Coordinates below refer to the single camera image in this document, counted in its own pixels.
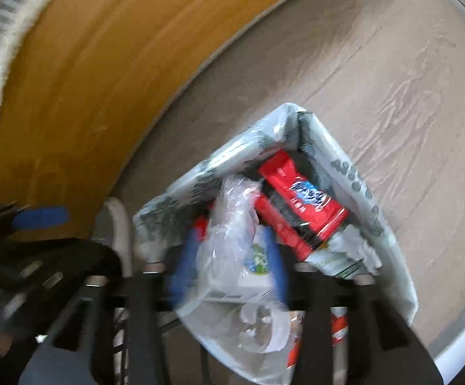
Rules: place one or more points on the waste bin with printed liner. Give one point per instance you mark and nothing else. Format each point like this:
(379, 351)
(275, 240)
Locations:
(349, 176)

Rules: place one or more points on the red packet with blue logo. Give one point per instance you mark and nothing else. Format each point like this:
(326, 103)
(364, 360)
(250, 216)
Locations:
(300, 204)

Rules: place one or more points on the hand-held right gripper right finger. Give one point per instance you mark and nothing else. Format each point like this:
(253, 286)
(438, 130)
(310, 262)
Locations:
(277, 268)

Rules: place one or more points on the clear plastic bag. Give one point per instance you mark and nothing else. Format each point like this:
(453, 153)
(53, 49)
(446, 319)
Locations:
(232, 224)

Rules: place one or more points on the wooden bed with yellow sheet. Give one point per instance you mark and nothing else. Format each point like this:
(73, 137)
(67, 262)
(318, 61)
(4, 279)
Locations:
(96, 88)

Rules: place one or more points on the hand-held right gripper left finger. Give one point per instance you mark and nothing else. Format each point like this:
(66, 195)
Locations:
(184, 268)

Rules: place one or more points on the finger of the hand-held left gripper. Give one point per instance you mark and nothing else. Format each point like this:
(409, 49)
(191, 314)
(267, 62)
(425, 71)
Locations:
(42, 217)

